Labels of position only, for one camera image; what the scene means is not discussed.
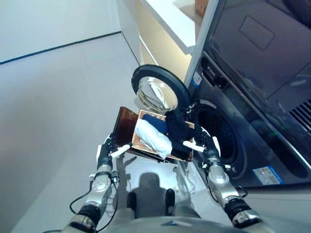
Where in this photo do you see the silver robot right leg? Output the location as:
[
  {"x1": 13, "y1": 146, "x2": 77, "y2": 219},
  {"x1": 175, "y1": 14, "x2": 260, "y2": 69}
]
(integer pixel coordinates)
[{"x1": 166, "y1": 188, "x2": 203, "y2": 219}]

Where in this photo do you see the white vertical cabinet panel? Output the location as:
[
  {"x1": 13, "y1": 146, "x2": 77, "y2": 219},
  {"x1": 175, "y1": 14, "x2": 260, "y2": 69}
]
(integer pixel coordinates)
[{"x1": 183, "y1": 0, "x2": 227, "y2": 88}]

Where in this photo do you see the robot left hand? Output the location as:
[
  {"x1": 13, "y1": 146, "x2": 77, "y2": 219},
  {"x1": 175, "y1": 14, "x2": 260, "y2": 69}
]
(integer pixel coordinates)
[{"x1": 96, "y1": 132, "x2": 133, "y2": 166}]

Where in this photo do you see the black cloth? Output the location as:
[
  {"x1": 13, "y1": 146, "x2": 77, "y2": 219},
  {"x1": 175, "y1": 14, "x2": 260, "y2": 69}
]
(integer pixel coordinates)
[{"x1": 165, "y1": 110, "x2": 195, "y2": 156}]

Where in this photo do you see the brown translucent acrylic stool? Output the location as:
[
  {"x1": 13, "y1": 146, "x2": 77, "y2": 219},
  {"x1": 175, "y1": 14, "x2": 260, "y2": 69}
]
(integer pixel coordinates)
[{"x1": 113, "y1": 106, "x2": 139, "y2": 149}]

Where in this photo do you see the white counter cabinet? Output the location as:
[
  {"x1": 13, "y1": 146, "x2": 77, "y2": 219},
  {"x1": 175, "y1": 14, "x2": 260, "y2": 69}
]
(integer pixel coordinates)
[{"x1": 116, "y1": 0, "x2": 210, "y2": 81}]

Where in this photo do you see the folded white cloth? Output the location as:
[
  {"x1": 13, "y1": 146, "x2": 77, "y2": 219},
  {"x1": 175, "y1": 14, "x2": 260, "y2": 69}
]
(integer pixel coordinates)
[{"x1": 134, "y1": 120, "x2": 174, "y2": 159}]

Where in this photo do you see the grey dryer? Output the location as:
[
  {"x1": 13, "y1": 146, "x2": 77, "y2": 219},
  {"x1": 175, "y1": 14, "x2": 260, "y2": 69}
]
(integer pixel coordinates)
[{"x1": 203, "y1": 0, "x2": 311, "y2": 136}]

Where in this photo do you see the grey washing machine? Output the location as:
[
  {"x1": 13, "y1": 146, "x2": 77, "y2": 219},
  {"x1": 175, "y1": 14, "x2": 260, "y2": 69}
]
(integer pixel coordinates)
[{"x1": 184, "y1": 50, "x2": 311, "y2": 189}]

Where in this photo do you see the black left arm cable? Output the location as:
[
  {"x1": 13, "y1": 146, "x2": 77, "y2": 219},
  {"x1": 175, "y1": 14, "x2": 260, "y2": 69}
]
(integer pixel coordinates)
[{"x1": 69, "y1": 174, "x2": 120, "y2": 232}]

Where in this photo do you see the dark brown wicker basket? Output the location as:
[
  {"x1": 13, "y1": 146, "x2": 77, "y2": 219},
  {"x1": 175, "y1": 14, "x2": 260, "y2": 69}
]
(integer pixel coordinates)
[{"x1": 195, "y1": 0, "x2": 210, "y2": 18}]

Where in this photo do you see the round glass washing machine door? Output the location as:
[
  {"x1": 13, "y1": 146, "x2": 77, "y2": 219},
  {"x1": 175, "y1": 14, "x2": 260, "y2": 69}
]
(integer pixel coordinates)
[{"x1": 130, "y1": 64, "x2": 191, "y2": 116}]

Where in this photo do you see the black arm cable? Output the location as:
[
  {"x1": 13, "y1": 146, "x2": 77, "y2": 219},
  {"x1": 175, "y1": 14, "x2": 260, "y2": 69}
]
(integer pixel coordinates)
[
  {"x1": 232, "y1": 183, "x2": 249, "y2": 198},
  {"x1": 69, "y1": 174, "x2": 120, "y2": 232}
]

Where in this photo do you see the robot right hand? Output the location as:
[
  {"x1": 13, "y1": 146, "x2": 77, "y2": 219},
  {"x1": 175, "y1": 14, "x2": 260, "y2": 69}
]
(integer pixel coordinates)
[{"x1": 182, "y1": 128, "x2": 221, "y2": 163}]

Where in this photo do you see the folded navy blue cloth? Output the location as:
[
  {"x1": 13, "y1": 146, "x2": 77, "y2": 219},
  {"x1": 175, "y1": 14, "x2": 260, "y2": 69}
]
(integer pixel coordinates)
[{"x1": 142, "y1": 114, "x2": 169, "y2": 134}]

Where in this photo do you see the blue energy label sticker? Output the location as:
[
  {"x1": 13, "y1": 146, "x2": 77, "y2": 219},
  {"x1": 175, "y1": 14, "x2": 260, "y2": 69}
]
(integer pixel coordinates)
[{"x1": 192, "y1": 71, "x2": 203, "y2": 87}]

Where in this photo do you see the rectangular wicker laundry basket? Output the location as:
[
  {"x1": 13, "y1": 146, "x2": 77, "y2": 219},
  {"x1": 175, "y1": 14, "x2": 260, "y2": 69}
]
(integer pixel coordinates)
[{"x1": 127, "y1": 109, "x2": 196, "y2": 164}]

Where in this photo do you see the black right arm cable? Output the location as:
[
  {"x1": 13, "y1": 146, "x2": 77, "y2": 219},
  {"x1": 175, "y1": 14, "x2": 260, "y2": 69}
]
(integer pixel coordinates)
[{"x1": 232, "y1": 183, "x2": 249, "y2": 198}]

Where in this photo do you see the grey robot torso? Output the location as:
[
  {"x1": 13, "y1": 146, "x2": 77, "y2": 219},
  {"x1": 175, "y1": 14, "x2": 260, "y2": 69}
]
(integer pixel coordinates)
[{"x1": 97, "y1": 215, "x2": 243, "y2": 233}]

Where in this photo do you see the blue white warning label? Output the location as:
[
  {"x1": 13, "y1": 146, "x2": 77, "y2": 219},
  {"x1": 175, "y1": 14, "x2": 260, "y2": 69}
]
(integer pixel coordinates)
[{"x1": 252, "y1": 166, "x2": 285, "y2": 188}]

